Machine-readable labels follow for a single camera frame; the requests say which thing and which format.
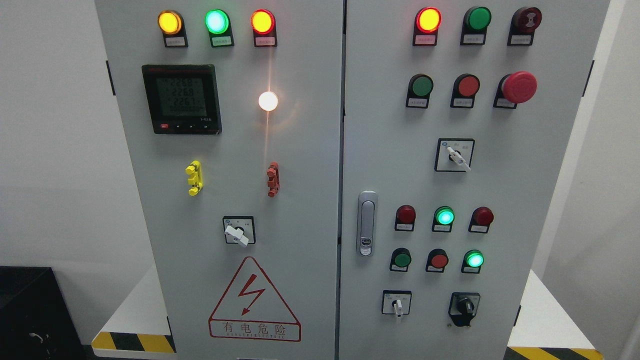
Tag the red-orange indicator light left door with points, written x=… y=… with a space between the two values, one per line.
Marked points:
x=264 y=28

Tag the dark red indicator left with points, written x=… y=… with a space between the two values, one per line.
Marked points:
x=405 y=218

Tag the red terminal connector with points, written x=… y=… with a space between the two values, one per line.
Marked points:
x=273 y=179

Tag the black box lower left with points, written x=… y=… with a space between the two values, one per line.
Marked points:
x=35 y=323

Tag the white selector switch lower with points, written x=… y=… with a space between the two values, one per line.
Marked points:
x=396 y=303

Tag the red electrical warning sticker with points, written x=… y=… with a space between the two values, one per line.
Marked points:
x=252 y=308

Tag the grey cabinet door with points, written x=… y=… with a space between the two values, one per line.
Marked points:
x=296 y=231
x=391 y=149

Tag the red-orange indicator light door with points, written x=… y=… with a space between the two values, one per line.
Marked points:
x=426 y=24
x=264 y=28

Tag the red push button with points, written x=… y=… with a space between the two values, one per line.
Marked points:
x=464 y=90
x=437 y=260

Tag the red push button lower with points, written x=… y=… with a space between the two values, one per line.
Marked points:
x=437 y=260

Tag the grey right cabinet door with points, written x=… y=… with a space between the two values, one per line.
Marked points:
x=391 y=149

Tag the black digital power meter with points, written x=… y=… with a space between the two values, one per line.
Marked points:
x=182 y=99

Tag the white selector switch left door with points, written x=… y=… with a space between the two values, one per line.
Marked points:
x=239 y=230

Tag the white selector switch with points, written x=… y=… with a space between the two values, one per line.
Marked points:
x=454 y=155
x=396 y=303

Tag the red emergency stop button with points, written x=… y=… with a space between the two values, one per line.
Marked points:
x=515 y=88

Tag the red-orange indicator light right door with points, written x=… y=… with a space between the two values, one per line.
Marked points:
x=426 y=24

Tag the white lit indicator light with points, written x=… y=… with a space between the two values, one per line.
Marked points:
x=268 y=101

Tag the yellow terminal connector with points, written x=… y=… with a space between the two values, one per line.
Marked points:
x=194 y=177

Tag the grey left cabinet door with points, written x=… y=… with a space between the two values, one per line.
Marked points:
x=296 y=231

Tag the green lit indicator middle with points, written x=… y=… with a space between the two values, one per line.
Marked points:
x=443 y=219

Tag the red push button upper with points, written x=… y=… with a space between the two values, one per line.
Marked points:
x=464 y=90

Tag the red indicator right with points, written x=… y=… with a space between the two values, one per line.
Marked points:
x=481 y=220

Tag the green push button lower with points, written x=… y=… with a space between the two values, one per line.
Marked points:
x=400 y=260

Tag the silver door handle lock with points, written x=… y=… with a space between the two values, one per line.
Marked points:
x=365 y=232

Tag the green lit indicator light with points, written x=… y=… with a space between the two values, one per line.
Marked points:
x=219 y=28

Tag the white selector switch upper right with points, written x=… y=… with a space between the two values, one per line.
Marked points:
x=454 y=155

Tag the green illuminated button lower right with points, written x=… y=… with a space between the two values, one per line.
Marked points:
x=472 y=262

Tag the green push button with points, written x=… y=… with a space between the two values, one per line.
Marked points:
x=400 y=260
x=418 y=91

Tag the yellow indicator light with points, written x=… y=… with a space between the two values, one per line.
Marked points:
x=172 y=26

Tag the green unlit indicator top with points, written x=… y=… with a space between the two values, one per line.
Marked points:
x=474 y=26

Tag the black knob selector switch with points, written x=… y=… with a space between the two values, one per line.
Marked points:
x=463 y=307

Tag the green push button upper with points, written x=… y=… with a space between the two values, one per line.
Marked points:
x=418 y=91

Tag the red buzzer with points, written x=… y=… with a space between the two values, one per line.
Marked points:
x=523 y=24

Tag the white platform base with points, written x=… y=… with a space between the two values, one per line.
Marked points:
x=139 y=328

